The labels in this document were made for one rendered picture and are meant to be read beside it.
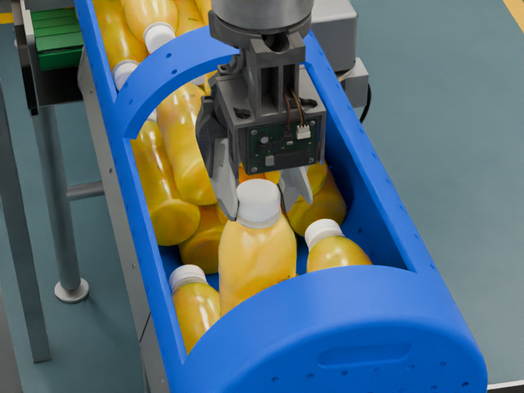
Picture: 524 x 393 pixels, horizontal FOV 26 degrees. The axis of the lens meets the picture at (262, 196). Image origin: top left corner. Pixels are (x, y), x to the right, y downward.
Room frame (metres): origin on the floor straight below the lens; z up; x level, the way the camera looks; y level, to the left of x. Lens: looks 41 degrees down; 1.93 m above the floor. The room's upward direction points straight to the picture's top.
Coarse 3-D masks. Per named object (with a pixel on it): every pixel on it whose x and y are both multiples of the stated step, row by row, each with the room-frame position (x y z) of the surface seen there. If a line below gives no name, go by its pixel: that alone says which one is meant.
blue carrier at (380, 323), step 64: (192, 64) 1.02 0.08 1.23; (320, 64) 1.07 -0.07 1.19; (128, 128) 1.00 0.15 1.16; (128, 192) 0.93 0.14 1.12; (384, 192) 0.84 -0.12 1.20; (384, 256) 0.90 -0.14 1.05; (256, 320) 0.65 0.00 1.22; (320, 320) 0.64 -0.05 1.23; (384, 320) 0.64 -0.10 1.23; (448, 320) 0.67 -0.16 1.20; (192, 384) 0.64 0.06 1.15; (256, 384) 0.61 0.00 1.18; (320, 384) 0.63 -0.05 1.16; (384, 384) 0.64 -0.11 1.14; (448, 384) 0.66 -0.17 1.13
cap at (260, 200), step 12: (252, 180) 0.75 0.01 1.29; (264, 180) 0.75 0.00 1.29; (240, 192) 0.73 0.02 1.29; (252, 192) 0.73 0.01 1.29; (264, 192) 0.73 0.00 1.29; (276, 192) 0.73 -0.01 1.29; (240, 204) 0.72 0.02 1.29; (252, 204) 0.71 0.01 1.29; (264, 204) 0.72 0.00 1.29; (276, 204) 0.72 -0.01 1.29; (240, 216) 0.72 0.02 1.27; (252, 216) 0.71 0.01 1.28; (264, 216) 0.71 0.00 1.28
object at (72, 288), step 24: (24, 24) 1.61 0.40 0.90; (24, 48) 1.55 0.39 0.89; (72, 48) 1.57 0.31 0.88; (24, 72) 1.53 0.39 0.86; (48, 72) 1.76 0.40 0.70; (72, 72) 1.76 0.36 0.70; (48, 96) 1.68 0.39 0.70; (72, 96) 1.68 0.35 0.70; (48, 120) 1.85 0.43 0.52; (48, 144) 1.84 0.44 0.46; (48, 168) 1.84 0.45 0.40; (48, 192) 1.85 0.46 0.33; (72, 192) 1.86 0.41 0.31; (96, 192) 1.87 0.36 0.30; (72, 240) 1.85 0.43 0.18; (72, 264) 1.85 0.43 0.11; (72, 288) 1.84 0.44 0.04
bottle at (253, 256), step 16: (240, 224) 0.72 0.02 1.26; (256, 224) 0.71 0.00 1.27; (272, 224) 0.71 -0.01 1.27; (288, 224) 0.73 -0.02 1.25; (224, 240) 0.72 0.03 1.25; (240, 240) 0.71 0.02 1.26; (256, 240) 0.71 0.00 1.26; (272, 240) 0.71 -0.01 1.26; (288, 240) 0.72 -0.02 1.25; (224, 256) 0.71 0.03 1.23; (240, 256) 0.70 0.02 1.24; (256, 256) 0.70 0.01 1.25; (272, 256) 0.70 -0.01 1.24; (288, 256) 0.71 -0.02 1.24; (224, 272) 0.71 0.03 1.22; (240, 272) 0.70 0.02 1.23; (256, 272) 0.70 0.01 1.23; (272, 272) 0.70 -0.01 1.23; (288, 272) 0.71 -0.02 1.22; (224, 288) 0.71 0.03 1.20; (240, 288) 0.70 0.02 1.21; (256, 288) 0.69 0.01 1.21; (224, 304) 0.71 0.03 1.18
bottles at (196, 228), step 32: (96, 0) 1.37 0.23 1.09; (192, 0) 1.37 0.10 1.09; (128, 32) 1.28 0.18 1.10; (128, 64) 1.23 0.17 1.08; (160, 160) 1.01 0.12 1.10; (160, 192) 0.96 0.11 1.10; (320, 192) 0.99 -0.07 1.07; (160, 224) 0.94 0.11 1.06; (192, 224) 0.94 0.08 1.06; (224, 224) 0.95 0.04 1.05; (192, 256) 0.94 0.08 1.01; (192, 288) 0.81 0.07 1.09; (192, 320) 0.76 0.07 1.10
